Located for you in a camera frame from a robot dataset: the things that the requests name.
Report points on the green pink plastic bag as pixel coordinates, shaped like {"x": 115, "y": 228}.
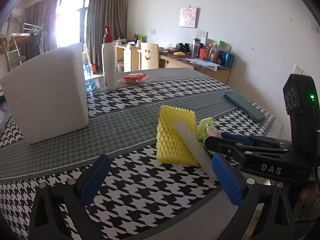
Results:
{"x": 206, "y": 129}

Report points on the red snack packet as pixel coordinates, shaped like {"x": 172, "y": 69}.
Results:
{"x": 134, "y": 79}

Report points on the right brown curtain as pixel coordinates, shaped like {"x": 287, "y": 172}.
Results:
{"x": 101, "y": 13}

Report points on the brown curtain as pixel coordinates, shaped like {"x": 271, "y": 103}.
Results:
{"x": 101, "y": 13}
{"x": 41, "y": 14}

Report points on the light wooden desk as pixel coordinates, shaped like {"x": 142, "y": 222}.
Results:
{"x": 131, "y": 58}

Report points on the metal bunk bed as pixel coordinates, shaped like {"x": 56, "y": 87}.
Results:
{"x": 11, "y": 43}

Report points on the left brown curtain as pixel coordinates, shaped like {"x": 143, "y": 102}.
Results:
{"x": 41, "y": 14}

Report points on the dark green phone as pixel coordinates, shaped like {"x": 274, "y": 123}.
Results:
{"x": 245, "y": 106}

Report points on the yellow foam net sleeve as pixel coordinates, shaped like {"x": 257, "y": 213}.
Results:
{"x": 170, "y": 147}

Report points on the glass balcony door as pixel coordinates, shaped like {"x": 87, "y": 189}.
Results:
{"x": 71, "y": 22}

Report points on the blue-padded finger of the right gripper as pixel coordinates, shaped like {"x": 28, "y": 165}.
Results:
{"x": 240, "y": 137}
{"x": 225, "y": 146}

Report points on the teal can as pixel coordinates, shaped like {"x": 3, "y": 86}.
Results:
{"x": 229, "y": 58}

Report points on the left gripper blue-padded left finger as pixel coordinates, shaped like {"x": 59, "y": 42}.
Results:
{"x": 78, "y": 193}

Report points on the white lotion pump bottle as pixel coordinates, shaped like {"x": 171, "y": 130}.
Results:
{"x": 109, "y": 60}

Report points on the pink cartoon wall picture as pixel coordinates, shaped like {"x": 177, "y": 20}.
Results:
{"x": 188, "y": 17}

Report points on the wooden smiley face chair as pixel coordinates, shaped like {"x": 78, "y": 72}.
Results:
{"x": 149, "y": 56}

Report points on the white styrofoam box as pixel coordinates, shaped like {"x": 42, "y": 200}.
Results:
{"x": 47, "y": 95}

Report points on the yellow object on desk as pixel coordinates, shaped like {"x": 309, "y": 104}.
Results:
{"x": 178, "y": 53}

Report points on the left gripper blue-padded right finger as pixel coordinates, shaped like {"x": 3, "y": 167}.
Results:
{"x": 244, "y": 193}

